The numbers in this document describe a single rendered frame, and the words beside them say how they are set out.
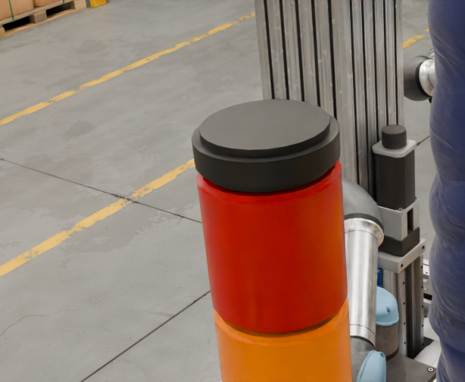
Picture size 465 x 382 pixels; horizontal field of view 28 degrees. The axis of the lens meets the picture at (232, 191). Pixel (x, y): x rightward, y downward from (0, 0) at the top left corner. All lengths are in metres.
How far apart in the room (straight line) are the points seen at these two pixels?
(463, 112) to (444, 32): 0.11
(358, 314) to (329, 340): 1.33
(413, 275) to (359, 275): 0.77
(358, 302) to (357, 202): 0.23
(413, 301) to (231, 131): 2.22
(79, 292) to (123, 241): 0.52
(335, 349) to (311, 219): 0.06
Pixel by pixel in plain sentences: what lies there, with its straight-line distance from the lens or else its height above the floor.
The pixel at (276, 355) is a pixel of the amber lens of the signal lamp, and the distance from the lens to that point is 0.34.
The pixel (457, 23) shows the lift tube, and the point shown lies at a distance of 1.25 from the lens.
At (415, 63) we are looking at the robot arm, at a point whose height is 1.63.
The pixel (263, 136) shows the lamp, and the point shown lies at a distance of 0.31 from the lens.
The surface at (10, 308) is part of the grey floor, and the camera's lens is 4.85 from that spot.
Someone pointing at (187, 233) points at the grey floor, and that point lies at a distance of 5.23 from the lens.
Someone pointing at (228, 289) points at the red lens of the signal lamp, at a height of 2.29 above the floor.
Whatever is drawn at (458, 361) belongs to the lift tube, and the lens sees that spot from 1.50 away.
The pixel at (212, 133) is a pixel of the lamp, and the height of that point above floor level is 2.34.
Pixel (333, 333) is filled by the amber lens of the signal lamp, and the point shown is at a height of 2.27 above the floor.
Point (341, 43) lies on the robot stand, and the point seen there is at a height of 1.81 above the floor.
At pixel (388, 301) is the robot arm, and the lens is 2.20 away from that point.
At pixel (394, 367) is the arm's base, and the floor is 1.10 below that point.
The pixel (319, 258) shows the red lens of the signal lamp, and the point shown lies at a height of 2.30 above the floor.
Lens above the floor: 2.46
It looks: 26 degrees down
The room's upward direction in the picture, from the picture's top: 6 degrees counter-clockwise
